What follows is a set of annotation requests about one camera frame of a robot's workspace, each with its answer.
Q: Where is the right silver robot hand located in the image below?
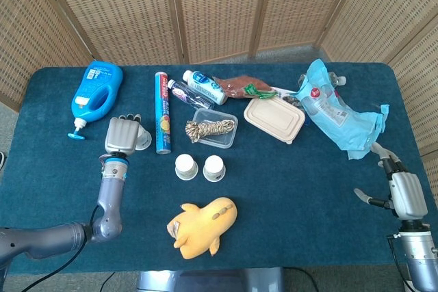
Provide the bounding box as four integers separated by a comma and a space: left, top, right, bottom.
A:
354, 141, 428, 220

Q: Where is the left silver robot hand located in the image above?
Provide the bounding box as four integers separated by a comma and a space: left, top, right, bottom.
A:
103, 113, 142, 156

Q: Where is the white cup blue dandelion print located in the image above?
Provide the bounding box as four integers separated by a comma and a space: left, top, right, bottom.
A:
135, 127, 153, 151

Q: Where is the white cup green flower print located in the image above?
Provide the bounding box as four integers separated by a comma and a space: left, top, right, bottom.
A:
175, 153, 199, 181

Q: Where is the white cup navy flower print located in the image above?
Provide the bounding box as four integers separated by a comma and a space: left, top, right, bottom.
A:
202, 155, 227, 183

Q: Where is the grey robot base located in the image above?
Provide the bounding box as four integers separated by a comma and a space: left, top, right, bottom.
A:
136, 266, 285, 292

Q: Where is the blue chip tube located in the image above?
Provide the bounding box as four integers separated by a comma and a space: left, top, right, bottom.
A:
154, 71, 173, 155

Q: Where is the blue detergent pump bottle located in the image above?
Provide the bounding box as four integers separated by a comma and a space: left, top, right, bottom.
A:
66, 60, 124, 141

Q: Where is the dark small bottle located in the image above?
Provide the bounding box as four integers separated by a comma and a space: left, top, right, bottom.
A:
166, 79, 216, 111

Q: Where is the white bottle blue label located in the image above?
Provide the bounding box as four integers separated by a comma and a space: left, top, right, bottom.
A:
181, 69, 229, 106

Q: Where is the clear plastic food container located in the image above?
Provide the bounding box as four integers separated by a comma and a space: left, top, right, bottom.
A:
189, 107, 239, 150

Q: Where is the blue carpet table cloth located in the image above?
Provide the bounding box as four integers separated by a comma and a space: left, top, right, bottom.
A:
0, 62, 433, 276

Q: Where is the light blue plastic package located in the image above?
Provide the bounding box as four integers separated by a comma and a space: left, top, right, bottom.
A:
294, 58, 390, 161

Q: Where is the yellow plush duck toy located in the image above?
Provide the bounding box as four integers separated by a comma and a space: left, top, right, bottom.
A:
166, 196, 239, 261

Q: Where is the brown snack bag green print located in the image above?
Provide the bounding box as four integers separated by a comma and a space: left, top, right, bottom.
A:
211, 75, 279, 101

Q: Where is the clear bottle white cap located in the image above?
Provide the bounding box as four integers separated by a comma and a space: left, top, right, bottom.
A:
328, 71, 348, 88

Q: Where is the beige lidded lunch box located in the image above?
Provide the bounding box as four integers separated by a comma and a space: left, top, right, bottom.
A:
243, 96, 307, 145

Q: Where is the small printed packet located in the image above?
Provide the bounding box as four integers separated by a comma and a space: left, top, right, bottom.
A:
273, 88, 304, 105

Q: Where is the wicker folding screen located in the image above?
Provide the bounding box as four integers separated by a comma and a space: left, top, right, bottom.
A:
0, 0, 438, 204

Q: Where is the coiled braided rope bundle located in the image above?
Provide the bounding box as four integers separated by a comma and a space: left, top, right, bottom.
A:
185, 119, 236, 144

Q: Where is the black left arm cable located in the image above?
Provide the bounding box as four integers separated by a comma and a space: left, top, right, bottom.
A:
34, 204, 103, 292

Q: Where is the black floor cable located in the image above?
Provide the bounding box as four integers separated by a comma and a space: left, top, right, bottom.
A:
101, 271, 116, 292
283, 266, 321, 292

